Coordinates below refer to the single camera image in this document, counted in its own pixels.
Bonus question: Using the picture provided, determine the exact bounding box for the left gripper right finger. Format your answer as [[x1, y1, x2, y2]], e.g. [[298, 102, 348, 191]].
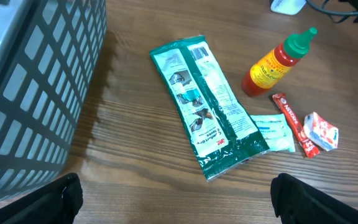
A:
[[270, 173, 358, 224]]

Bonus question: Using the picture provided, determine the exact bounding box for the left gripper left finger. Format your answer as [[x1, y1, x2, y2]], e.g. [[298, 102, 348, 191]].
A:
[[0, 172, 83, 224]]

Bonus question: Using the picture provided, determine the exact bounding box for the red Nescafe stick sachet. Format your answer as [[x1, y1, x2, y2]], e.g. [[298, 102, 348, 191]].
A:
[[272, 93, 319, 159]]

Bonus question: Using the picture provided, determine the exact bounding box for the red tissue packet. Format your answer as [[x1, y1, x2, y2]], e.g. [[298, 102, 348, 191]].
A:
[[303, 112, 339, 151]]

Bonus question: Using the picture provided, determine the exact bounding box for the teal wet wipes pack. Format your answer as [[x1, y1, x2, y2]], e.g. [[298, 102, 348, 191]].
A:
[[250, 114, 295, 152]]

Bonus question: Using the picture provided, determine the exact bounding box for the green 3M gloves package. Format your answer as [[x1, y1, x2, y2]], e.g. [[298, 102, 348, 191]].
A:
[[149, 35, 270, 181]]

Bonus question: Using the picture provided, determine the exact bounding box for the sriracha bottle green cap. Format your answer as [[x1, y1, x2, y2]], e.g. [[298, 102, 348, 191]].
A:
[[241, 27, 318, 97]]

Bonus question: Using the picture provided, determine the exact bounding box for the grey plastic shopping basket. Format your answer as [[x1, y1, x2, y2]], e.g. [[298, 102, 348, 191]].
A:
[[0, 0, 107, 201]]

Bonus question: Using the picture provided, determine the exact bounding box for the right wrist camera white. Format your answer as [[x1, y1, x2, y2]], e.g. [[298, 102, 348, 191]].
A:
[[269, 0, 306, 16]]

